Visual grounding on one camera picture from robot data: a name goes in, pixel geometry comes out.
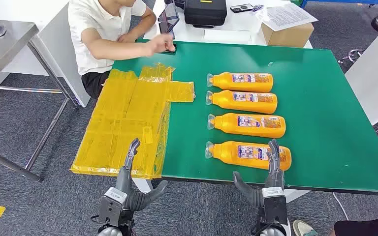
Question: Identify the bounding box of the yellow taped cardboard sheet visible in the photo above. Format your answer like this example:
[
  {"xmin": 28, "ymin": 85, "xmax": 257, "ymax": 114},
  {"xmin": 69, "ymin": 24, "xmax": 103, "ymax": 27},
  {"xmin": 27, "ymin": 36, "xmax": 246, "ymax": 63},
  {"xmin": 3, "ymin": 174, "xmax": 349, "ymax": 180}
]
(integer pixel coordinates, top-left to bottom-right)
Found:
[{"xmin": 70, "ymin": 62, "xmax": 196, "ymax": 180}]

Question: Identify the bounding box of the person's right hand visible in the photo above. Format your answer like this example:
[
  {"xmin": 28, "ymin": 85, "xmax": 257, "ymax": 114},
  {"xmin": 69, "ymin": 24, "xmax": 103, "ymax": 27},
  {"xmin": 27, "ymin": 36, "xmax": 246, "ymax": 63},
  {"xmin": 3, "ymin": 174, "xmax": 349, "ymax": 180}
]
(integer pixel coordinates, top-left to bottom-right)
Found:
[{"xmin": 146, "ymin": 33, "xmax": 177, "ymax": 55}]

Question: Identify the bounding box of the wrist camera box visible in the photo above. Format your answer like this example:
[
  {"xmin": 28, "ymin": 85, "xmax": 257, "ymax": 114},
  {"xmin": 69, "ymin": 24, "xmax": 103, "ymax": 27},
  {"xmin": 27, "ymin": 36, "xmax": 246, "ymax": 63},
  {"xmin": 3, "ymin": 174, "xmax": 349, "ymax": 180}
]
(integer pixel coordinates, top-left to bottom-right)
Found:
[
  {"xmin": 97, "ymin": 187, "xmax": 128, "ymax": 228},
  {"xmin": 261, "ymin": 187, "xmax": 288, "ymax": 226}
]

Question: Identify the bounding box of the chrome chair base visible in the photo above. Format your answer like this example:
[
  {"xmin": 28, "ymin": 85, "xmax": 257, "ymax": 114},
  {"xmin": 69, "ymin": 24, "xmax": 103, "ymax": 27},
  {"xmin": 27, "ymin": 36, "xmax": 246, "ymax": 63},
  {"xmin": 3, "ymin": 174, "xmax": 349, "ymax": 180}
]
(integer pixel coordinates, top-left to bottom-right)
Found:
[{"xmin": 337, "ymin": 49, "xmax": 366, "ymax": 65}]

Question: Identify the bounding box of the black smartphone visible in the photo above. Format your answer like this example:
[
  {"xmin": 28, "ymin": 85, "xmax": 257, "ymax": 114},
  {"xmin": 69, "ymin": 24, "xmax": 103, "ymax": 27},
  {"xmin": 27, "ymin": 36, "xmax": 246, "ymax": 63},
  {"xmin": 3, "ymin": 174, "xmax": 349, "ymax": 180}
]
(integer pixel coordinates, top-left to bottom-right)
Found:
[{"xmin": 161, "ymin": 44, "xmax": 178, "ymax": 55}]

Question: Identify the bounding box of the stainless steel table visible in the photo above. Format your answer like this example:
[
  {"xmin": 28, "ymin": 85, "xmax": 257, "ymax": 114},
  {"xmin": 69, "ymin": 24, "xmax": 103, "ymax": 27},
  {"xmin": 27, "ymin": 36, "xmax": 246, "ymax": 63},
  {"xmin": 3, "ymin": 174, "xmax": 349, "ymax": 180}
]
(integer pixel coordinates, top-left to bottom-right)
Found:
[{"xmin": 0, "ymin": 18, "xmax": 79, "ymax": 183}]

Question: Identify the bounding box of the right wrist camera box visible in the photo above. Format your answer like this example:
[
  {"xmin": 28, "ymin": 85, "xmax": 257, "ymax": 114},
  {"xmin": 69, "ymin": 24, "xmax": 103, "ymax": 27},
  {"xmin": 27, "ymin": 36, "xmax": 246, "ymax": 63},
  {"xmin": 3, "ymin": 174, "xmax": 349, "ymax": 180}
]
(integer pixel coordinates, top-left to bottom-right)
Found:
[{"xmin": 261, "ymin": 187, "xmax": 288, "ymax": 226}]

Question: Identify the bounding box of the brown cardboard box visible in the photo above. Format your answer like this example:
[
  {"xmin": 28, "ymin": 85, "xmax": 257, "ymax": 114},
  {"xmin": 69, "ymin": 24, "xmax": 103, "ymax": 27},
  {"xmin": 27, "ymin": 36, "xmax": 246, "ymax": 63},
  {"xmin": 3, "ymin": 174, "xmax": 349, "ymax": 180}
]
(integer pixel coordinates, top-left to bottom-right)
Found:
[{"xmin": 260, "ymin": 22, "xmax": 315, "ymax": 49}]

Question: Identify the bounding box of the black device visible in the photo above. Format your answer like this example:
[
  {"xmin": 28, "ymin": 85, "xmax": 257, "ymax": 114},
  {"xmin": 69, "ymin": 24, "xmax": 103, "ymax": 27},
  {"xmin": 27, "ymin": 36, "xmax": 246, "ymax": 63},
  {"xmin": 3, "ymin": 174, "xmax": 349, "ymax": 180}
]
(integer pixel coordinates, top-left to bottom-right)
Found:
[{"xmin": 164, "ymin": 0, "xmax": 186, "ymax": 10}]

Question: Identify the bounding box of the orange detergent bottle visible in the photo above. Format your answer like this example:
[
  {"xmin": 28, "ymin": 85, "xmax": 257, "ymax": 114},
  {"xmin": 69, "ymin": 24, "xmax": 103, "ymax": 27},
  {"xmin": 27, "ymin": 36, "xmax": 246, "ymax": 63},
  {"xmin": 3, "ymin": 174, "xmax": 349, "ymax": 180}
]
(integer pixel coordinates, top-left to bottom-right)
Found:
[
  {"xmin": 206, "ymin": 72, "xmax": 274, "ymax": 93},
  {"xmin": 207, "ymin": 113, "xmax": 286, "ymax": 139},
  {"xmin": 204, "ymin": 141, "xmax": 292, "ymax": 171},
  {"xmin": 205, "ymin": 90, "xmax": 278, "ymax": 115}
]

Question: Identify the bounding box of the person's left hand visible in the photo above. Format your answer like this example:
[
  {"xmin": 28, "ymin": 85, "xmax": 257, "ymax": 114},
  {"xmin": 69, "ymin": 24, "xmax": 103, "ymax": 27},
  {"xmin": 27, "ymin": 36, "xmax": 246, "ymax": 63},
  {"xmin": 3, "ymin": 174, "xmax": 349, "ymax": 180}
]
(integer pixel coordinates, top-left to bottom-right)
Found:
[{"xmin": 117, "ymin": 32, "xmax": 137, "ymax": 44}]

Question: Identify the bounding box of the person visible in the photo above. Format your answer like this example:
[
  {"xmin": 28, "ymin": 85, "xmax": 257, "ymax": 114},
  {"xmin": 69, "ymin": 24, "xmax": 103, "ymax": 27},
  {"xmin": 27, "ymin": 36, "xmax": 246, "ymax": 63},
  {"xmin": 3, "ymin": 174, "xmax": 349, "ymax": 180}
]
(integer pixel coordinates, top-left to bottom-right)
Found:
[
  {"xmin": 67, "ymin": 0, "xmax": 177, "ymax": 100},
  {"xmin": 292, "ymin": 218, "xmax": 378, "ymax": 236}
]

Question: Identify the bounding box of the smartphone with ring holder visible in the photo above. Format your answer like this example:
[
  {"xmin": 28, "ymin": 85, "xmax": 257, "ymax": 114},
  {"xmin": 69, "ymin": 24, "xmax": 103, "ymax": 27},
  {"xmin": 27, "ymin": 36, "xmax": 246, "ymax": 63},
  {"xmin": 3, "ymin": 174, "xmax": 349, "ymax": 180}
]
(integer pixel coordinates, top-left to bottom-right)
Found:
[{"xmin": 229, "ymin": 3, "xmax": 254, "ymax": 14}]

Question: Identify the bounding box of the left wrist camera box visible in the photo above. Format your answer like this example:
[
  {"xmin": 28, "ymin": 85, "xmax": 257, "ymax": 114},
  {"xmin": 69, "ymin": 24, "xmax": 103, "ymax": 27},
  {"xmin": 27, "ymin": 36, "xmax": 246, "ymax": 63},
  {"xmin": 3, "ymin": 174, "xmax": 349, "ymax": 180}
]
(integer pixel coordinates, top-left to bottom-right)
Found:
[{"xmin": 97, "ymin": 187, "xmax": 128, "ymax": 228}]

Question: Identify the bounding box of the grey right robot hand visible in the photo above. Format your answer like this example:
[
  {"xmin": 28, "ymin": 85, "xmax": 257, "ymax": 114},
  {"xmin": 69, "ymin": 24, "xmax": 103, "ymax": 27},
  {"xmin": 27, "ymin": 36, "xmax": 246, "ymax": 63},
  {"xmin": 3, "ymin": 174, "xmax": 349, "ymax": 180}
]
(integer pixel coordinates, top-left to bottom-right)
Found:
[{"xmin": 233, "ymin": 139, "xmax": 286, "ymax": 208}]

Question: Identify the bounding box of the tablet with folding stand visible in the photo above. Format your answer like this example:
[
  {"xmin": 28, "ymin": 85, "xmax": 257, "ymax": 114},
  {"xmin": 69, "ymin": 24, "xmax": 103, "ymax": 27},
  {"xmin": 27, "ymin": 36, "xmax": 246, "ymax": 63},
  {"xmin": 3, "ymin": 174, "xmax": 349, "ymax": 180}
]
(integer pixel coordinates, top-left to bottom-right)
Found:
[{"xmin": 157, "ymin": 1, "xmax": 180, "ymax": 39}]

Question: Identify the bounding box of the blue metal rack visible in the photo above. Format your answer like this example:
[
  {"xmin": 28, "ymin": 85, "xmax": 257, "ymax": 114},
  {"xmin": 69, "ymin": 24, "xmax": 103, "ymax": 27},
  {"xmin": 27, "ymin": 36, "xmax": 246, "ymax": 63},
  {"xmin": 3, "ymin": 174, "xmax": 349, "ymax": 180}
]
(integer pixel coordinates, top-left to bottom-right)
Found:
[{"xmin": 300, "ymin": 0, "xmax": 378, "ymax": 14}]

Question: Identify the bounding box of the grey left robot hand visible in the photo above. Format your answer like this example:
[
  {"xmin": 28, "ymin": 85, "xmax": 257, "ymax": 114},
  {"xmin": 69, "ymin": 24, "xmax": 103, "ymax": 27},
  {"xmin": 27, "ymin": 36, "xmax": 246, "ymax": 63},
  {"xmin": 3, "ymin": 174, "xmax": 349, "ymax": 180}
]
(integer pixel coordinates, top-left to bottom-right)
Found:
[{"xmin": 115, "ymin": 138, "xmax": 169, "ymax": 211}]

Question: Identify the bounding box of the green table mat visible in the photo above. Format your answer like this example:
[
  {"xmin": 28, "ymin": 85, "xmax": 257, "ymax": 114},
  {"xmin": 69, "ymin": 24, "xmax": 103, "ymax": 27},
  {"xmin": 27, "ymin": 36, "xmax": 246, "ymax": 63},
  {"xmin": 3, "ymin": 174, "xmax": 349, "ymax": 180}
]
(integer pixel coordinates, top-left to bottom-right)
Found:
[{"xmin": 112, "ymin": 39, "xmax": 378, "ymax": 197}]

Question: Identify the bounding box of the white desk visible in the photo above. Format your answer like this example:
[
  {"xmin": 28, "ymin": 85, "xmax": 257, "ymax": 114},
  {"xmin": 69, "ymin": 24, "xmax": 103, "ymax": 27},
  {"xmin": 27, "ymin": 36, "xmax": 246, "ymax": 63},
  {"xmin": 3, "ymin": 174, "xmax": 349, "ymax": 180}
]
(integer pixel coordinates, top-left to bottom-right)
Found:
[
  {"xmin": 344, "ymin": 19, "xmax": 378, "ymax": 150},
  {"xmin": 0, "ymin": 0, "xmax": 91, "ymax": 108},
  {"xmin": 143, "ymin": 0, "xmax": 314, "ymax": 50}
]

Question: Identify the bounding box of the black carrying case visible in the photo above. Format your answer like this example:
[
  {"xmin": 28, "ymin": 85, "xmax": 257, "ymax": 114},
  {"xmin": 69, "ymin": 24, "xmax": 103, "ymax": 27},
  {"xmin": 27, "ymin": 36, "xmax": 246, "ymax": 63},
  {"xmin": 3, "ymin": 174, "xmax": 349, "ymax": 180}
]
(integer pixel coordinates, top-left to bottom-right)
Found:
[{"xmin": 184, "ymin": 0, "xmax": 228, "ymax": 29}]

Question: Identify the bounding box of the white cable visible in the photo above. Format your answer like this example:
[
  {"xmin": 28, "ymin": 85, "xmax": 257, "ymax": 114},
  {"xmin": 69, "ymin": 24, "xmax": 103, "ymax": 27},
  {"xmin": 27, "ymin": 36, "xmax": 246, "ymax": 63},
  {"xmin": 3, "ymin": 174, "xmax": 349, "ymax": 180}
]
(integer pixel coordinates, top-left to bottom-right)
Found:
[{"xmin": 332, "ymin": 193, "xmax": 349, "ymax": 221}]

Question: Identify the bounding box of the printed paper sheet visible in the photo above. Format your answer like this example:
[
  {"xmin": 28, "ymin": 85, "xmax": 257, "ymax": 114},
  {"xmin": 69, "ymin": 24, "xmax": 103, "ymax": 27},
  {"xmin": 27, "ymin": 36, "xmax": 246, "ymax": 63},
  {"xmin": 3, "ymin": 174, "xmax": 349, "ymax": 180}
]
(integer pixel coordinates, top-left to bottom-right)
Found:
[{"xmin": 260, "ymin": 2, "xmax": 319, "ymax": 32}]

